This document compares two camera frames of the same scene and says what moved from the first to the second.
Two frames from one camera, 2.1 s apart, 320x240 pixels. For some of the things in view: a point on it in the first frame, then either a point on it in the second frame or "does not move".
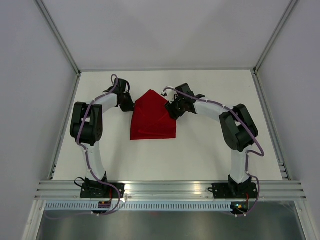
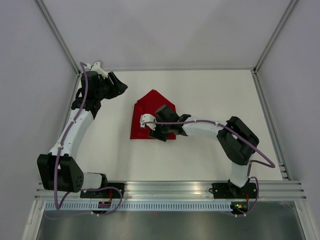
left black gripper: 130,108 -> 118,84
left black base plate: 100,190 does not move
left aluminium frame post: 58,36 does not move
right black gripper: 173,113 -> 156,135
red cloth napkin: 150,120 does not move
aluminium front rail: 57,190 does not move
